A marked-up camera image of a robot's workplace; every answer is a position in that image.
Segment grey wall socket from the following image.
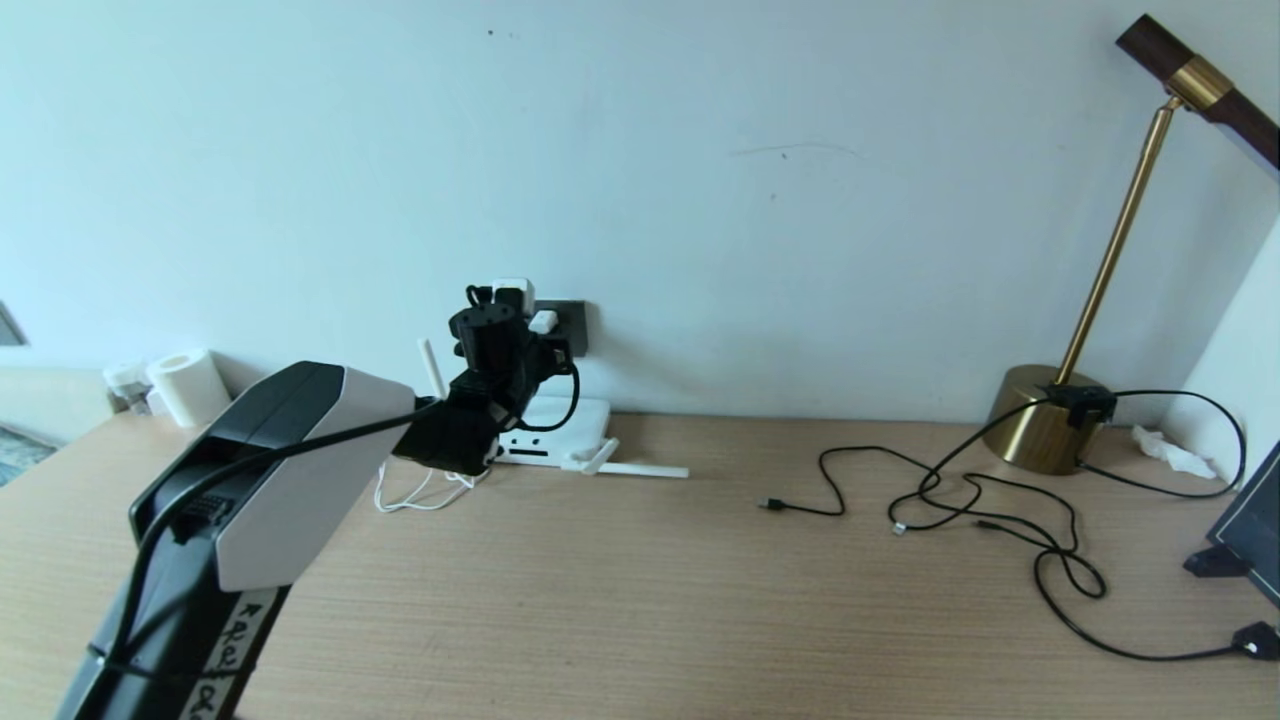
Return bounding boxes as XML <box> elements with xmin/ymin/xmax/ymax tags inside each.
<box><xmin>535</xmin><ymin>300</ymin><xmax>590</xmax><ymax>358</ymax></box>

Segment black cable silver tip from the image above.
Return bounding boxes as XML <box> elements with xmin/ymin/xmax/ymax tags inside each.
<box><xmin>888</xmin><ymin>470</ymin><xmax>1083</xmax><ymax>553</ymax></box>

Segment dark framed panel on stand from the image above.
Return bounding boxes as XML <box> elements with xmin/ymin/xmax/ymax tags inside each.
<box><xmin>1185</xmin><ymin>440</ymin><xmax>1280</xmax><ymax>609</ymax></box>

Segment black cable clip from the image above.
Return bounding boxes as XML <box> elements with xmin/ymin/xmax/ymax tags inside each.
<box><xmin>1045</xmin><ymin>384</ymin><xmax>1118</xmax><ymax>429</ymax></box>

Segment black charging cables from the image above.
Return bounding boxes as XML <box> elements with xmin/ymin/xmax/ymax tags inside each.
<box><xmin>1033</xmin><ymin>545</ymin><xmax>1280</xmax><ymax>663</ymax></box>

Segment small white container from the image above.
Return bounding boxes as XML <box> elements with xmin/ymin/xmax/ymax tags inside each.
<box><xmin>103</xmin><ymin>362</ymin><xmax>153</xmax><ymax>415</ymax></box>

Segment brass desk lamp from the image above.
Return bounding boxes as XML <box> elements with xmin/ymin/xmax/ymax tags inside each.
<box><xmin>985</xmin><ymin>15</ymin><xmax>1280</xmax><ymax>476</ymax></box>

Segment black looped cable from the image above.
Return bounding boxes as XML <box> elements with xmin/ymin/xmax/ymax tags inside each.
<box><xmin>1078</xmin><ymin>389</ymin><xmax>1247</xmax><ymax>499</ymax></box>

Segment crumpled white tissue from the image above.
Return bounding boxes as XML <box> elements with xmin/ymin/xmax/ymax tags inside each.
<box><xmin>1133</xmin><ymin>425</ymin><xmax>1218</xmax><ymax>479</ymax></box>

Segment white paper towel roll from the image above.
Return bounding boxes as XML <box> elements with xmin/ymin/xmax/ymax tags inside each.
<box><xmin>147</xmin><ymin>348</ymin><xmax>232</xmax><ymax>429</ymax></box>

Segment thin white adapter cable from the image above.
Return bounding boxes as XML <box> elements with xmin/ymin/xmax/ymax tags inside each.
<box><xmin>375</xmin><ymin>460</ymin><xmax>491</xmax><ymax>513</ymax></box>

